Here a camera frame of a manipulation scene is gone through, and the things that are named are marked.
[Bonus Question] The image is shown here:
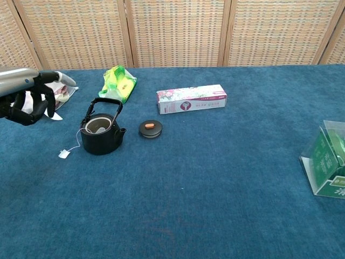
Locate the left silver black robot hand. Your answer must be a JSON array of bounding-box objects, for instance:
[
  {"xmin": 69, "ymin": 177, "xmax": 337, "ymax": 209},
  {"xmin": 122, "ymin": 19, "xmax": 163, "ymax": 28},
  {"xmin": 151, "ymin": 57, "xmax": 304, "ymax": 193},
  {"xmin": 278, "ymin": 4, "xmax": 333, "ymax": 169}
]
[{"xmin": 0, "ymin": 67, "xmax": 77, "ymax": 127}]

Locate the tea bag with string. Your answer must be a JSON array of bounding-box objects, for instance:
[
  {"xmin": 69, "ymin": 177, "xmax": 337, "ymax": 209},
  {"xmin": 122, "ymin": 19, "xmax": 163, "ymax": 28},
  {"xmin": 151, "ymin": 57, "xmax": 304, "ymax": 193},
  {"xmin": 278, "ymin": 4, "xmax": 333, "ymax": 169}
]
[{"xmin": 58, "ymin": 124, "xmax": 108, "ymax": 160}]

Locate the pink translucent bag white ribbon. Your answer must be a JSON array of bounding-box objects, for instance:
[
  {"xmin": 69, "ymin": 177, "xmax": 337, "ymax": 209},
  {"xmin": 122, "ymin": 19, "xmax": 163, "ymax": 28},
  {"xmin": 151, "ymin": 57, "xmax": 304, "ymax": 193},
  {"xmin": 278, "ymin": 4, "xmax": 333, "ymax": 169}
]
[{"xmin": 20, "ymin": 80, "xmax": 79, "ymax": 121}]

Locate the black cast iron teapot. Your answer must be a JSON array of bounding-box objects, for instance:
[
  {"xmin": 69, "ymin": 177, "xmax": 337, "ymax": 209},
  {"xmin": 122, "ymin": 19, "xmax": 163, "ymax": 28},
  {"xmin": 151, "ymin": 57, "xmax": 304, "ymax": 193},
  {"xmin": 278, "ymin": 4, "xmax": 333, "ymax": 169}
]
[{"xmin": 79, "ymin": 97, "xmax": 127, "ymax": 156}]

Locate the black teapot lid orange knob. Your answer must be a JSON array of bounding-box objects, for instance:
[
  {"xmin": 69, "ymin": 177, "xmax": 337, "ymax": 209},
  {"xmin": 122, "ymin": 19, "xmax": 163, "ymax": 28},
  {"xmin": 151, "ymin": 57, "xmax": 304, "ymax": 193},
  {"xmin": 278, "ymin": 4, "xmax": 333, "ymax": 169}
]
[{"xmin": 138, "ymin": 119, "xmax": 164, "ymax": 140}]

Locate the green yellow plastic packet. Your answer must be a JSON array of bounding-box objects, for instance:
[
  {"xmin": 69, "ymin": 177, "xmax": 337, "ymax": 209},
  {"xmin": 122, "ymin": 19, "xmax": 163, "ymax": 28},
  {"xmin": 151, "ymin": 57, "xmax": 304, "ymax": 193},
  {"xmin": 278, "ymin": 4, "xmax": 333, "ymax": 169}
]
[{"xmin": 98, "ymin": 65, "xmax": 138, "ymax": 105}]

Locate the woven wooden folding screen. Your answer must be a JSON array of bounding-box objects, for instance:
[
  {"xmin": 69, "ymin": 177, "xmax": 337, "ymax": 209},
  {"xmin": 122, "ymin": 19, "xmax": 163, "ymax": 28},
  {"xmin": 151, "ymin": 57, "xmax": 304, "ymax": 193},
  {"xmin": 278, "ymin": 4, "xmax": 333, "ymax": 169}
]
[{"xmin": 0, "ymin": 0, "xmax": 345, "ymax": 74}]

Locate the pink floral long carton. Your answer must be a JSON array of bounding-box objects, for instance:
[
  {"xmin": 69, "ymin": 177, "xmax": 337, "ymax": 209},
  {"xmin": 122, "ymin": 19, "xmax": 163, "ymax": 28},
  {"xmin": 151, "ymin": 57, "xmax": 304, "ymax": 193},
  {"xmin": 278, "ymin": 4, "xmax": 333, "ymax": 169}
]
[{"xmin": 156, "ymin": 84, "xmax": 228, "ymax": 115}]

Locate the blue carpet table cover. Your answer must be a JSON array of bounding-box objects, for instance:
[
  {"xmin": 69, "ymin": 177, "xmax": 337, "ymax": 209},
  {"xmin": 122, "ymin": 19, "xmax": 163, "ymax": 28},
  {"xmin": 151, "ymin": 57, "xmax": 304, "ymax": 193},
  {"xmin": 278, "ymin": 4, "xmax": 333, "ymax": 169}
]
[{"xmin": 0, "ymin": 64, "xmax": 345, "ymax": 259}]

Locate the clear box of green sachets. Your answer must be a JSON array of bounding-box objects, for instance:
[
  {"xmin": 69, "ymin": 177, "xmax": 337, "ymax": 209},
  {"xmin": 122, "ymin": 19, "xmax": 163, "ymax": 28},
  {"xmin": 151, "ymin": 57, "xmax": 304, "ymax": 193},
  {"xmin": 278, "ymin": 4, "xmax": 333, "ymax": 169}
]
[{"xmin": 299, "ymin": 120, "xmax": 345, "ymax": 200}]

